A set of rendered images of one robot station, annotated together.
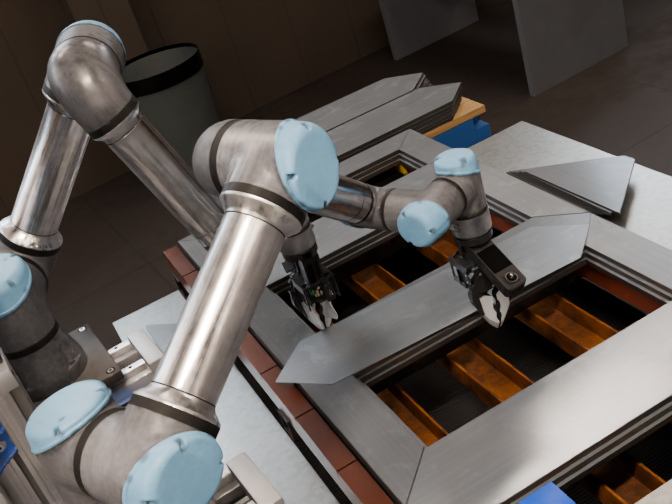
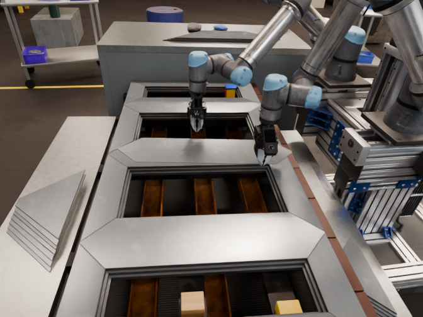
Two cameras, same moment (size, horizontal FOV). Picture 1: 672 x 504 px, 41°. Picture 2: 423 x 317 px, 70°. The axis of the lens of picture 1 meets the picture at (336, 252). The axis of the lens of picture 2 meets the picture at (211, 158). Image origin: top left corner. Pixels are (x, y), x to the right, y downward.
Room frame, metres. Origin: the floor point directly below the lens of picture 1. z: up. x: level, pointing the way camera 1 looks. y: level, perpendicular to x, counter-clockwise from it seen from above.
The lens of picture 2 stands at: (2.57, 0.05, 1.58)
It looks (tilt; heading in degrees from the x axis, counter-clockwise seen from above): 36 degrees down; 191
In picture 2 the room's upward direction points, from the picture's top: 3 degrees clockwise
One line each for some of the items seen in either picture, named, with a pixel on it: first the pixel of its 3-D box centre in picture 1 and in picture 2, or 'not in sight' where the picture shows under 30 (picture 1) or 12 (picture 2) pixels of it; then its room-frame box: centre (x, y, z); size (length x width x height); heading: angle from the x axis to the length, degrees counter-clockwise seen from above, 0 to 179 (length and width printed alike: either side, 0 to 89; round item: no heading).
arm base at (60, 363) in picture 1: (36, 354); (410, 112); (1.43, 0.57, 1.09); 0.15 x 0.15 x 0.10
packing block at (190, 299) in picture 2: not in sight; (192, 304); (2.17, -0.06, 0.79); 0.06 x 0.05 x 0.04; 108
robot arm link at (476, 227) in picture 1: (468, 221); (198, 85); (1.41, -0.24, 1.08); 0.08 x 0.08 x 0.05
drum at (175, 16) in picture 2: not in sight; (165, 38); (-1.72, -1.51, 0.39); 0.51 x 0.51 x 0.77
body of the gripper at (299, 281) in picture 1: (309, 273); (266, 130); (1.55, 0.06, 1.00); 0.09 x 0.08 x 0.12; 18
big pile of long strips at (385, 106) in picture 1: (340, 134); not in sight; (2.61, -0.13, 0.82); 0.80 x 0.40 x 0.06; 108
